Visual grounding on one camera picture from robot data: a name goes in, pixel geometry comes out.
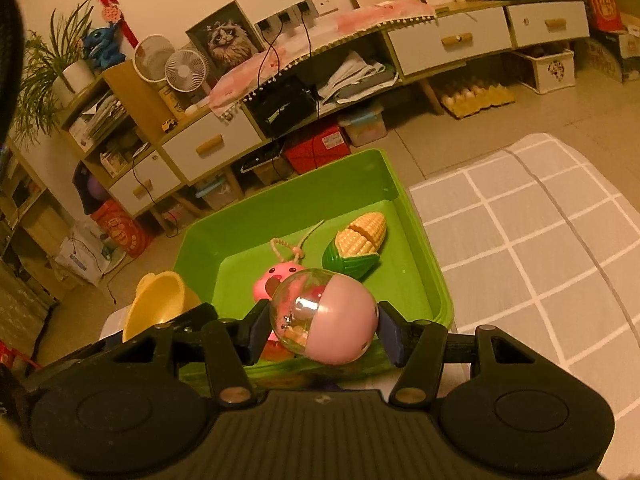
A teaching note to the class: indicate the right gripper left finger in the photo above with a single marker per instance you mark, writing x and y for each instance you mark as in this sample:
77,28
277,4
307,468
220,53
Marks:
231,345

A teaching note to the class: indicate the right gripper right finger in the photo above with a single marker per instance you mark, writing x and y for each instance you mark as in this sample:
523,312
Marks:
418,350

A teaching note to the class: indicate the yellow toy bowl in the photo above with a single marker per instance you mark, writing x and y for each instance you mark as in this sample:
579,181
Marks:
159,299

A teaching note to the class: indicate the pink clear capsule ball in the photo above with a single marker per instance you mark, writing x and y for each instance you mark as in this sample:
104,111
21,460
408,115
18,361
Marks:
324,316

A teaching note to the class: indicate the pink pig toy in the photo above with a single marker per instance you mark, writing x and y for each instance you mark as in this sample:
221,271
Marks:
289,261

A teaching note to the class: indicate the toy corn cob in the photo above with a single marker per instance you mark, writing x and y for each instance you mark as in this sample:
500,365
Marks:
355,250

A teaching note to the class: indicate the grey checked table cloth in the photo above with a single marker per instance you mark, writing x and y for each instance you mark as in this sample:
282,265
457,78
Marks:
534,240

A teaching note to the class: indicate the red paper bag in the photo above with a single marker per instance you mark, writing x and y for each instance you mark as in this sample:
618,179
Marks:
126,232

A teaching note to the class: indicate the wooden tv cabinet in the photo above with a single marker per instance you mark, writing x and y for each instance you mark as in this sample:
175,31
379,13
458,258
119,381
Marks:
174,152

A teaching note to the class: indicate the egg carton tray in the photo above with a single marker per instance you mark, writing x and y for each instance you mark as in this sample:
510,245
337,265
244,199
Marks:
463,98

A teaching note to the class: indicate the white desk fan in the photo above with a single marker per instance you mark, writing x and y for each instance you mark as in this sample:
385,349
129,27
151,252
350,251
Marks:
187,71
151,56

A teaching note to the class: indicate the pink cloth runner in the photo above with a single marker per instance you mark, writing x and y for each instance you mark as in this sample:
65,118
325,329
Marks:
243,81

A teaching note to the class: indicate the white storage crate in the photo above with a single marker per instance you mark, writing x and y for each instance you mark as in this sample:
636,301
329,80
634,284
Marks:
543,73

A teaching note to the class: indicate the potted green plant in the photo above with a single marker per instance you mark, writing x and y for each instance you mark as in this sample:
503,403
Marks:
45,61

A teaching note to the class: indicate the cat picture frame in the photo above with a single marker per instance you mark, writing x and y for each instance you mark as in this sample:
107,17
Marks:
225,38

